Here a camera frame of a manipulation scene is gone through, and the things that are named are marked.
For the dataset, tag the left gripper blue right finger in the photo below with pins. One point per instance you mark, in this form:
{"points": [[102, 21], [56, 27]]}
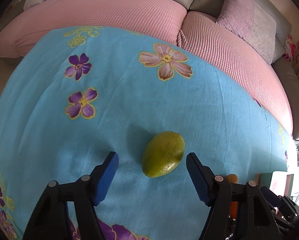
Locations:
{"points": [[211, 189]]}

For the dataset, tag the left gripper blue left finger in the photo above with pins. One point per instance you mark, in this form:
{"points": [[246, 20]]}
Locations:
{"points": [[98, 182]]}

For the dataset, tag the oval green jujube fruit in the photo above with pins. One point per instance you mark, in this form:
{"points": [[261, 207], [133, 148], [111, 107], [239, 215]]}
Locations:
{"points": [[163, 154]]}

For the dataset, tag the brown longan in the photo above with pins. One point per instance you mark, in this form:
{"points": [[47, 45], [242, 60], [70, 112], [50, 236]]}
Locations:
{"points": [[232, 178]]}

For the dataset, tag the orange tangerine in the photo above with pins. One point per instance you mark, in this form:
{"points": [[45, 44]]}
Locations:
{"points": [[233, 210]]}

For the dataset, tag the teal shallow tray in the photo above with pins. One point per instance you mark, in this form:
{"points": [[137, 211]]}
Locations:
{"points": [[279, 182]]}

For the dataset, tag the floral blue tablecloth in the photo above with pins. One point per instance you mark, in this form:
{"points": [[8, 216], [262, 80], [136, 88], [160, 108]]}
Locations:
{"points": [[64, 108]]}

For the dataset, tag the pink floral cloth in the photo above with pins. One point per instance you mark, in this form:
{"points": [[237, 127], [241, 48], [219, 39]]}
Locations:
{"points": [[290, 49]]}

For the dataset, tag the pink and grey cushion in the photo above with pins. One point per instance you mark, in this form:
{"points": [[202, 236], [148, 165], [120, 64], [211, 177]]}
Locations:
{"points": [[247, 20]]}

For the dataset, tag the pink sofa seat cover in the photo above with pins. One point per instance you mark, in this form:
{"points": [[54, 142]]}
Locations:
{"points": [[166, 20]]}

